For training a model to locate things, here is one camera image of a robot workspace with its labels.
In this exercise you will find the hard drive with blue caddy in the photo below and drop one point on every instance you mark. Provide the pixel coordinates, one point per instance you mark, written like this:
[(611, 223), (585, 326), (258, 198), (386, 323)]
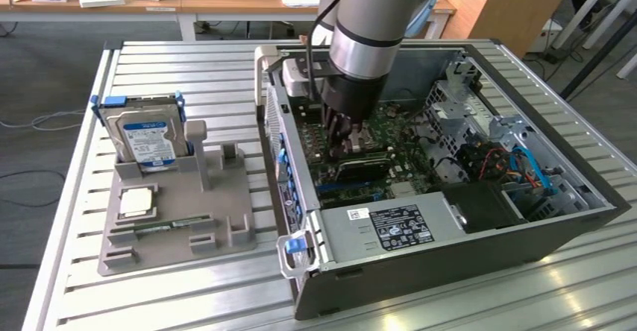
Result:
[(114, 101)]

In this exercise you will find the grey power supply unit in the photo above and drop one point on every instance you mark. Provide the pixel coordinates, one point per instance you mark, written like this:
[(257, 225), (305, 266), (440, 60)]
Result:
[(349, 234)]

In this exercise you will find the white table frame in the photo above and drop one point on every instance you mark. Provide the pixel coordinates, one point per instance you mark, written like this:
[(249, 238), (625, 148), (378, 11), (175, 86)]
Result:
[(584, 10)]

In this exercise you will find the grey plastic parts rack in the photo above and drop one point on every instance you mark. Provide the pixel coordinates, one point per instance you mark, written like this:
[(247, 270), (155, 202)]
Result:
[(179, 197)]

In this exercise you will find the silver CPU chip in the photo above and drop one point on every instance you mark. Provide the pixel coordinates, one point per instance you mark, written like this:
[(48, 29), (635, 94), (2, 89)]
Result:
[(137, 202)]

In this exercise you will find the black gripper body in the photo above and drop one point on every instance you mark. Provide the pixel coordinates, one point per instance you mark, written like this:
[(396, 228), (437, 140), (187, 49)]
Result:
[(353, 98)]

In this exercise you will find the green motherboard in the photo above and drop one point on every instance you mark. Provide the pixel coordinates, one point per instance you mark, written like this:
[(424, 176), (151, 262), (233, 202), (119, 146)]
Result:
[(408, 152)]

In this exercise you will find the black graphics card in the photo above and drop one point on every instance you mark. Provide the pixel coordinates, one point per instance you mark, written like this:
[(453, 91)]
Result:
[(361, 172)]

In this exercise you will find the silver metal disk bay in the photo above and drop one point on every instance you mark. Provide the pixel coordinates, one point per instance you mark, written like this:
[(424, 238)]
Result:
[(448, 122)]

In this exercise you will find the white floor device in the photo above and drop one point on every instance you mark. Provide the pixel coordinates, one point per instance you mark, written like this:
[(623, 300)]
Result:
[(545, 36)]

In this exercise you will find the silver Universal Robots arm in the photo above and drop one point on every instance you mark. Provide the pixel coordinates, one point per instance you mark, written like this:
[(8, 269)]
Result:
[(373, 18)]

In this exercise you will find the blue case latch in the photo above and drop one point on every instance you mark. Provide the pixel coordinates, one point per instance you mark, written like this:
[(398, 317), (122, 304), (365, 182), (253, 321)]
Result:
[(294, 245)]

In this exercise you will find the black open PC case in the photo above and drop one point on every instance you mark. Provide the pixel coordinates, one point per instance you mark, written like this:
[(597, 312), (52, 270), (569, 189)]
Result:
[(448, 271)]

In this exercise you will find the wooden cabinet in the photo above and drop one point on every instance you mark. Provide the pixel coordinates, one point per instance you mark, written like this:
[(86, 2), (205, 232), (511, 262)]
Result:
[(523, 3)]

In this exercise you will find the metal CPU socket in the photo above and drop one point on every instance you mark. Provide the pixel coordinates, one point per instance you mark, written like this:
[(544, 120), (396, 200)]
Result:
[(370, 137)]

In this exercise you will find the silver hard disk blue label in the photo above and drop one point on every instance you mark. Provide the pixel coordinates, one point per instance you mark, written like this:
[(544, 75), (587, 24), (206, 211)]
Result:
[(145, 137)]

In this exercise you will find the green RAM stick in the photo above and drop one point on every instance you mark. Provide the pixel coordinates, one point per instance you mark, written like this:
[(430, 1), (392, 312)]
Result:
[(169, 224), (381, 154)]

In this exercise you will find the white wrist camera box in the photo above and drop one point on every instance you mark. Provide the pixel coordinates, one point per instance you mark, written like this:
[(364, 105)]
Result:
[(294, 79)]

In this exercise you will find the blue expansion slot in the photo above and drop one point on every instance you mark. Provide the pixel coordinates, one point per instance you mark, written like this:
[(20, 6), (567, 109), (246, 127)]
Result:
[(338, 189)]

